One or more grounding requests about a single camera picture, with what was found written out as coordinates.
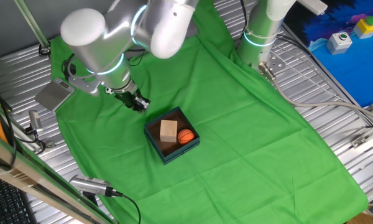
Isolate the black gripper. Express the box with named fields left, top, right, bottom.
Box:
left=114, top=88, right=151, bottom=114

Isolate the large wooden block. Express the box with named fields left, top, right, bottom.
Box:
left=159, top=119, right=178, bottom=143

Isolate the small orange basketball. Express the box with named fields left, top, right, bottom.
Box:
left=177, top=128, right=195, bottom=145

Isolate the dark green gift box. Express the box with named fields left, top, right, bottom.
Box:
left=143, top=106, right=201, bottom=166

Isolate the grey box green button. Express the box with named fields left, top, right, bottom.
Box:
left=326, top=31, right=353, bottom=55

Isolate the yellow box green button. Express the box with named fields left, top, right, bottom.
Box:
left=352, top=16, right=373, bottom=40

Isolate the silver digital scale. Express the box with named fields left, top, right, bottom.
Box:
left=34, top=77, right=76, bottom=113

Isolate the green cloth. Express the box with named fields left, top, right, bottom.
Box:
left=49, top=0, right=369, bottom=224

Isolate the black keyboard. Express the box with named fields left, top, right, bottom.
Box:
left=0, top=173, right=37, bottom=224

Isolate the white power strip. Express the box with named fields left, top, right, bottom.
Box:
left=297, top=0, right=329, bottom=16

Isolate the blue printed mat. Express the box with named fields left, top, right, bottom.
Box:
left=282, top=0, right=373, bottom=108

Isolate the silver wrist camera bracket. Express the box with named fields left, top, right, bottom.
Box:
left=68, top=74, right=102, bottom=97

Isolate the ribbed silver camera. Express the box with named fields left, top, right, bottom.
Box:
left=68, top=174, right=124, bottom=198

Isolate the thin black camera cable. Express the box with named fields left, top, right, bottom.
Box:
left=17, top=124, right=48, bottom=156

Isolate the wooden table frame bar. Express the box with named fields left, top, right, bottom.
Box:
left=0, top=128, right=119, bottom=224

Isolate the thick black cable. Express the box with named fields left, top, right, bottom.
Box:
left=0, top=74, right=18, bottom=171

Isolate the aluminium frame pole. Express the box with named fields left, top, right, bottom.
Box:
left=13, top=0, right=52, bottom=57

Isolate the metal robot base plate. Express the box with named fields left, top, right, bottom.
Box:
left=257, top=51, right=287, bottom=76

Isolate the grey conduit hose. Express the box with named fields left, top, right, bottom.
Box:
left=258, top=62, right=373, bottom=124

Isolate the aluminium profile bracket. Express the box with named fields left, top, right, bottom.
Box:
left=349, top=119, right=373, bottom=149

